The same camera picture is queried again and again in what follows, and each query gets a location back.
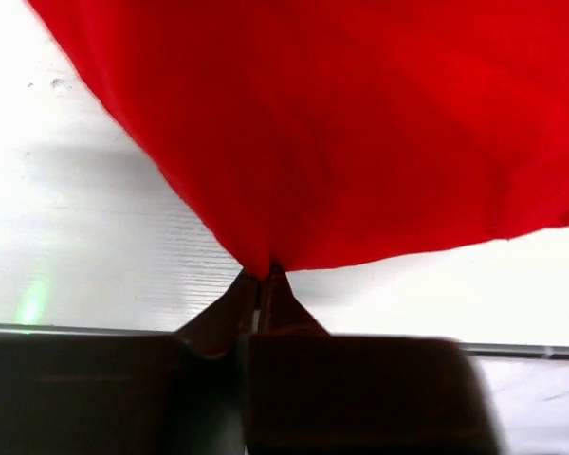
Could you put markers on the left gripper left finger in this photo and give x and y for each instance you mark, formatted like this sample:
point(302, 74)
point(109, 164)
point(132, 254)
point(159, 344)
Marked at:
point(89, 391)

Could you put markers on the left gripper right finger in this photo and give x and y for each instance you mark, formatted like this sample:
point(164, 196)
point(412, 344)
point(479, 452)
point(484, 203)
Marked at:
point(311, 392)

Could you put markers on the red t shirt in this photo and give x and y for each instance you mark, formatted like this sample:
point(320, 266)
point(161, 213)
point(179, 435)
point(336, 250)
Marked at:
point(320, 134)

